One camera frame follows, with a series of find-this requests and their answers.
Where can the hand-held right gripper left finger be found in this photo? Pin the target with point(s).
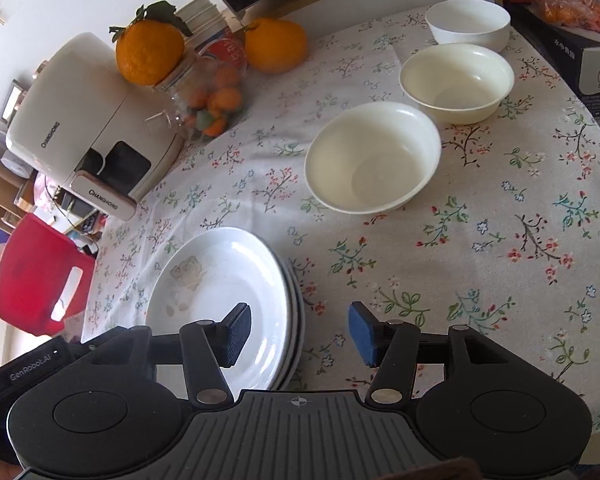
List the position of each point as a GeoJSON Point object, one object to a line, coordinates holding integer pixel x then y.
{"type": "Point", "coordinates": [237, 332]}

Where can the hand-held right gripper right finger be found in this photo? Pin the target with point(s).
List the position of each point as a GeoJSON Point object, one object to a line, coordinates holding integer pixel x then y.
{"type": "Point", "coordinates": [362, 335]}

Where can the white plate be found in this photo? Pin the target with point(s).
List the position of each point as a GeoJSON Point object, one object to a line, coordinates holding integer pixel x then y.
{"type": "Point", "coordinates": [215, 270]}

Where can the cream bowl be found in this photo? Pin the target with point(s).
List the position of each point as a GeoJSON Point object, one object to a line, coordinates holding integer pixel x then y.
{"type": "Point", "coordinates": [455, 80]}
{"type": "Point", "coordinates": [370, 155]}

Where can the small white bowl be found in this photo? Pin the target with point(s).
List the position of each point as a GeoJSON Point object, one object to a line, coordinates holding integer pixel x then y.
{"type": "Point", "coordinates": [467, 20]}

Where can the red plastic stool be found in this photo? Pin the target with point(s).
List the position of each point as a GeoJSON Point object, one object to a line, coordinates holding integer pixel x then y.
{"type": "Point", "coordinates": [30, 270]}

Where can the floral tablecloth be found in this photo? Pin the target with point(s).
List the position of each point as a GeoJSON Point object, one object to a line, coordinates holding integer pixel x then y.
{"type": "Point", "coordinates": [480, 210]}

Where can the white desk fan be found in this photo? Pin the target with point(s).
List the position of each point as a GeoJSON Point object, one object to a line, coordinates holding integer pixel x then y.
{"type": "Point", "coordinates": [7, 152]}

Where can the glass jar of small oranges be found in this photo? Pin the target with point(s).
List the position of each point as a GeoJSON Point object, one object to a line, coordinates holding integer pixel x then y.
{"type": "Point", "coordinates": [210, 100]}

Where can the white air fryer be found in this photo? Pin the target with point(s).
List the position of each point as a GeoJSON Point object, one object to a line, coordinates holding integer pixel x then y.
{"type": "Point", "coordinates": [70, 110]}

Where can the large orange with leaves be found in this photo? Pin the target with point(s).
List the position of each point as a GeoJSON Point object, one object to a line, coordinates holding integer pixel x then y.
{"type": "Point", "coordinates": [147, 52]}

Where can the stack of paper cups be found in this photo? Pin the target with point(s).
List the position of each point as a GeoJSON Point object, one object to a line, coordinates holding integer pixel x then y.
{"type": "Point", "coordinates": [200, 15]}

